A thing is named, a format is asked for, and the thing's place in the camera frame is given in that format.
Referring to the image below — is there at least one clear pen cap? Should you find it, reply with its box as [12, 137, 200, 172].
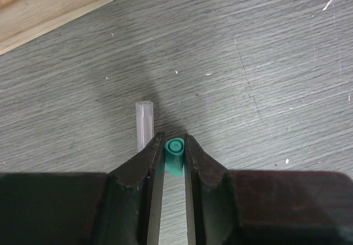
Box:
[135, 101, 154, 152]

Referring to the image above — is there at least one wooden clothes rack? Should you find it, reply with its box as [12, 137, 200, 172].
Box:
[1, 0, 114, 54]

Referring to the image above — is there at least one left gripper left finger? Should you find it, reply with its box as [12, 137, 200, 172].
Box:
[1, 132, 165, 244]

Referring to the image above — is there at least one teal marker cap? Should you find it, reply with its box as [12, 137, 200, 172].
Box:
[164, 138, 185, 177]

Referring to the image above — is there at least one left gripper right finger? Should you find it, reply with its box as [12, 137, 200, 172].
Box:
[184, 135, 352, 244]

